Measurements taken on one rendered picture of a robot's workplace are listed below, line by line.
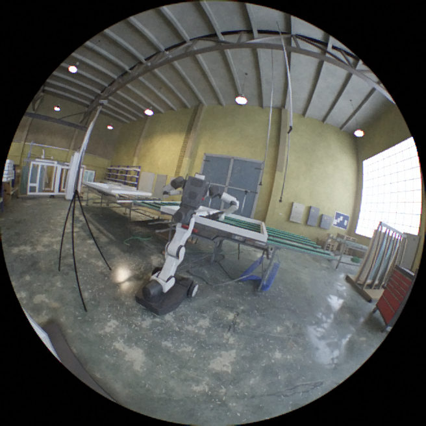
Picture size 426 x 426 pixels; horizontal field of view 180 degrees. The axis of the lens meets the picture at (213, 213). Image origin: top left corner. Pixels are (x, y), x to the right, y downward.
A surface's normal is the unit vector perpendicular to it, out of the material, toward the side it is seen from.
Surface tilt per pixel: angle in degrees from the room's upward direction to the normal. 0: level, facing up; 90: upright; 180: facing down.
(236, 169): 90
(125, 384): 0
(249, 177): 90
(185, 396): 0
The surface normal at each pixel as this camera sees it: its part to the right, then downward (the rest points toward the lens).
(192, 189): 0.06, 0.18
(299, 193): -0.33, 0.04
